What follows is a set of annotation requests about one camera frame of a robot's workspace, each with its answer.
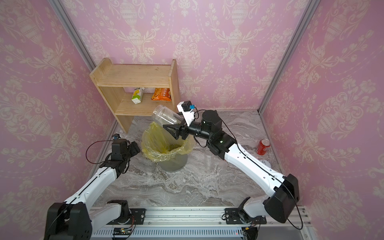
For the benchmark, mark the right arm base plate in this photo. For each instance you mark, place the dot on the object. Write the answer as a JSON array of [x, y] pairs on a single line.
[[234, 216]]

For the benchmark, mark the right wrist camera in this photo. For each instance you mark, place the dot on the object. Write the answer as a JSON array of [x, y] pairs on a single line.
[[188, 111]]

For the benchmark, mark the yellow plastic bin liner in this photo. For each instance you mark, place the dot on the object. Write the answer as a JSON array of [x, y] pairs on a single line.
[[155, 142]]

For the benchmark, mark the jar with green lid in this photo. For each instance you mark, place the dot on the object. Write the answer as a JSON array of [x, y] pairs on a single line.
[[165, 116]]

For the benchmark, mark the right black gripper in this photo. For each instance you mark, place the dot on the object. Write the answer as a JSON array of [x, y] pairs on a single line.
[[180, 130]]

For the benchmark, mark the tall clear jar white lid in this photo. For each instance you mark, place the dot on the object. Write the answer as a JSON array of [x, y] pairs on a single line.
[[208, 160]]

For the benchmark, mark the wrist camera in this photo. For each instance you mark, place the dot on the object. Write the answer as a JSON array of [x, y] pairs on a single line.
[[116, 137], [188, 111]]

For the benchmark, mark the green white carton box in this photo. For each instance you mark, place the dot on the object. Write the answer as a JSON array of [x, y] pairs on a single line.
[[138, 95]]

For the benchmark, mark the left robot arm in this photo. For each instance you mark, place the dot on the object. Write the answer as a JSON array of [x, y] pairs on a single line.
[[73, 218]]

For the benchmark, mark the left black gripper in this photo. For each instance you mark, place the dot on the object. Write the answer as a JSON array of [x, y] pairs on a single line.
[[134, 148]]

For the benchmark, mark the orange snack bag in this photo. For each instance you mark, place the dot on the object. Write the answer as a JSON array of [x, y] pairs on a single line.
[[162, 94]]

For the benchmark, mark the wooden two-tier shelf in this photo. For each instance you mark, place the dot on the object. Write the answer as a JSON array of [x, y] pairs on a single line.
[[111, 80]]

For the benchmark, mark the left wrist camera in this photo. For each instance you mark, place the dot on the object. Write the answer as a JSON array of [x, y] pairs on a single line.
[[116, 137]]

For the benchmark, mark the white round object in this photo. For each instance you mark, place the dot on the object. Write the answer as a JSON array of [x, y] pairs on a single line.
[[267, 163]]

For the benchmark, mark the small electronics board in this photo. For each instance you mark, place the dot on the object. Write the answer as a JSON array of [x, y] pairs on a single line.
[[121, 232]]

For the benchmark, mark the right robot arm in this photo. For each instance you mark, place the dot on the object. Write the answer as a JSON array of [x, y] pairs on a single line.
[[281, 192]]

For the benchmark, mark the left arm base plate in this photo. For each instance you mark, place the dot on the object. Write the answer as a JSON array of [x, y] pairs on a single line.
[[135, 217]]

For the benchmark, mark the mesh trash bin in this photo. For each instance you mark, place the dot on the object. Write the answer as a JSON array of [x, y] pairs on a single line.
[[175, 164]]

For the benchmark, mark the red soda can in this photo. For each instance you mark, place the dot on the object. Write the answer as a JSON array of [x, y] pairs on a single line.
[[263, 146]]

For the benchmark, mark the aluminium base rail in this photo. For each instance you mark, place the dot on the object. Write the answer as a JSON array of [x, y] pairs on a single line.
[[205, 223]]

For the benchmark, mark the pile of green mung beans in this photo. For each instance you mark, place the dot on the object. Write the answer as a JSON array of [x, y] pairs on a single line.
[[174, 147]]

